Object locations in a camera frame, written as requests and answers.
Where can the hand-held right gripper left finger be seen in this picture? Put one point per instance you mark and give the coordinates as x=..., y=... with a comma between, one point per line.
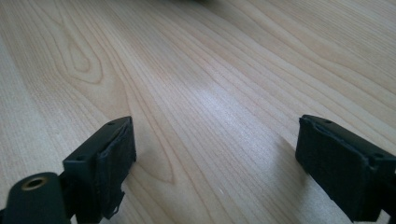
x=102, y=168

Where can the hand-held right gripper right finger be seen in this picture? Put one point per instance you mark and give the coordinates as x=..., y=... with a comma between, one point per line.
x=342, y=168

